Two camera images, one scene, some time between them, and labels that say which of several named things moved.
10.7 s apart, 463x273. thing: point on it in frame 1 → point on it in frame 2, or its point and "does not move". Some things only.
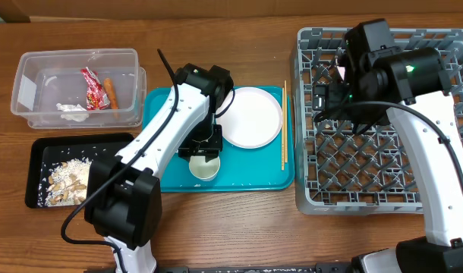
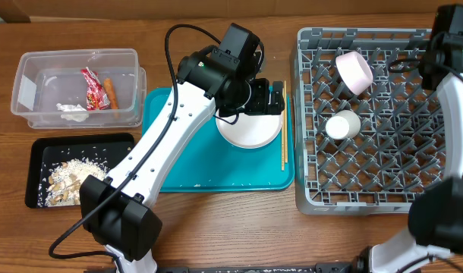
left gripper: x=211 y=150 → x=260 y=104
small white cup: x=205 y=171 → x=344 y=124
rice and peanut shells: x=67 y=183 does not move
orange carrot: x=108 y=88 does not move
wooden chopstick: x=285 y=122 does not move
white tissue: x=71 y=108 does not move
